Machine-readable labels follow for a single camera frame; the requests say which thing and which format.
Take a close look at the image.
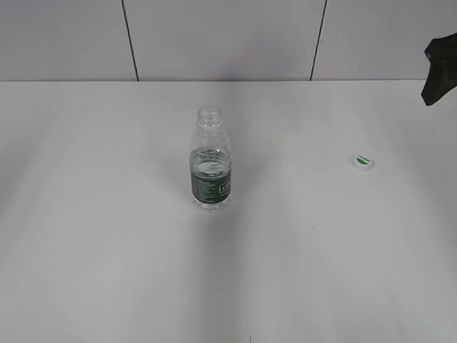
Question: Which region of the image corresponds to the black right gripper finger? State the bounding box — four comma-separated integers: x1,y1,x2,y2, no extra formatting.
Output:
421,34,457,106

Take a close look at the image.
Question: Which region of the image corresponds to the white green bottle cap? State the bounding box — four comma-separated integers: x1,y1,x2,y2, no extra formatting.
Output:
350,154,375,172

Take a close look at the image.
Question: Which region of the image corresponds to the clear Cestbon water bottle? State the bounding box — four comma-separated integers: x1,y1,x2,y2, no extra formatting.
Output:
189,105,232,212

